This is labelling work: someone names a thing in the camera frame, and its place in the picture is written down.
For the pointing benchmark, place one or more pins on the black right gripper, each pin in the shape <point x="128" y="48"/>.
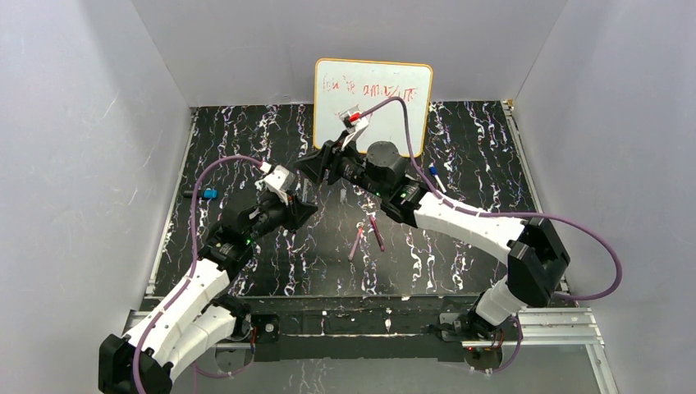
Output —
<point x="331" y="162"/>

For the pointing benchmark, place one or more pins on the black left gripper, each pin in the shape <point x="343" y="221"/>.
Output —
<point x="286" y="208"/>

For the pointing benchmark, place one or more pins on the white marker pen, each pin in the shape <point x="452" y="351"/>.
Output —
<point x="305" y="190"/>

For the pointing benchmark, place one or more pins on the blue capped pen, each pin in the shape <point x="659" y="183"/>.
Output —
<point x="434" y="173"/>

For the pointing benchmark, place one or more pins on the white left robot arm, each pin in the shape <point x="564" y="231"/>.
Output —
<point x="195" y="315"/>

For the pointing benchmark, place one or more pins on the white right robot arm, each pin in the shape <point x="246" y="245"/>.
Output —
<point x="531" y="249"/>

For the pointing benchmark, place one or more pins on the dark pink pen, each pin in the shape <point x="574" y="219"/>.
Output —
<point x="376" y="232"/>

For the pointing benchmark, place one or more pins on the blue capped black marker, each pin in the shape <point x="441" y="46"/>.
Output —
<point x="200" y="194"/>

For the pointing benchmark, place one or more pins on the yellow framed whiteboard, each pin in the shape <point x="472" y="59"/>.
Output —
<point x="342" y="85"/>

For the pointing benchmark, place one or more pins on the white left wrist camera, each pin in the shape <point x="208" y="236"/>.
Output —
<point x="277" y="179"/>

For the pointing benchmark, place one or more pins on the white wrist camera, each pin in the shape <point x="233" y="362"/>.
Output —
<point x="355" y="125"/>
<point x="277" y="179"/>

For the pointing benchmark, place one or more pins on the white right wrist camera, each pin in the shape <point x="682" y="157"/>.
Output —
<point x="355" y="125"/>

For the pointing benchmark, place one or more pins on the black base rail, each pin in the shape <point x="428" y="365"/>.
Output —
<point x="367" y="327"/>

